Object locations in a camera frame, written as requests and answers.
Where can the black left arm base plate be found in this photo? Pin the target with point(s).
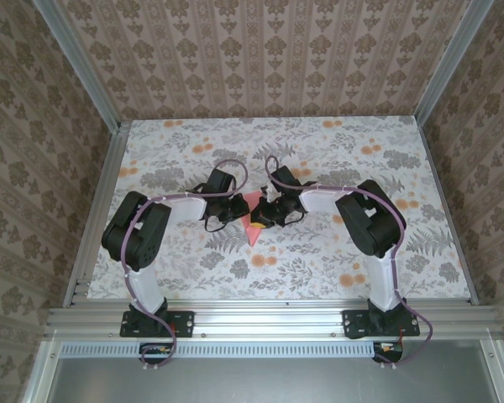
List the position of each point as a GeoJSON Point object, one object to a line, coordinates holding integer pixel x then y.
{"type": "Point", "coordinates": [185, 323]}

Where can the floral patterned table cover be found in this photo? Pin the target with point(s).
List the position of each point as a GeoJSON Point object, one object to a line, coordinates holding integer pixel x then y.
{"type": "Point", "coordinates": [319, 260]}

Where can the black connector board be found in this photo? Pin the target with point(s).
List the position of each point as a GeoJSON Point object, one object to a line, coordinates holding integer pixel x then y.
{"type": "Point", "coordinates": [388, 357]}
{"type": "Point", "coordinates": [155, 357]}

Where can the long aluminium frame beam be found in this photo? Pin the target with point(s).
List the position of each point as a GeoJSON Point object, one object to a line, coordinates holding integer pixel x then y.
{"type": "Point", "coordinates": [269, 321]}

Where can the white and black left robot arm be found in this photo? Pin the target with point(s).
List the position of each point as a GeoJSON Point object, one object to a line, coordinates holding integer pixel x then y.
{"type": "Point", "coordinates": [147, 289]}

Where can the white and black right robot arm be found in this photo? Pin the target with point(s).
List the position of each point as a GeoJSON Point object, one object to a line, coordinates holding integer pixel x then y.
{"type": "Point", "coordinates": [382, 281]}

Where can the aluminium frame post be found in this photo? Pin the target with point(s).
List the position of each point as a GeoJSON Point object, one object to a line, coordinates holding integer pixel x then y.
{"type": "Point", "coordinates": [449, 59]}
{"type": "Point", "coordinates": [80, 63]}

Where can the aluminium side rail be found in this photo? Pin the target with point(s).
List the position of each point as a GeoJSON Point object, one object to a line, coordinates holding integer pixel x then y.
{"type": "Point", "coordinates": [96, 214]}

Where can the grey sheet metal panel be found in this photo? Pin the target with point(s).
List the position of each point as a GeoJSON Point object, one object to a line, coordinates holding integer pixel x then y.
{"type": "Point", "coordinates": [256, 382]}

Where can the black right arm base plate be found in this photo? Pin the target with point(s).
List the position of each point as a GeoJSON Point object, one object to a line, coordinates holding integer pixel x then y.
{"type": "Point", "coordinates": [355, 323]}

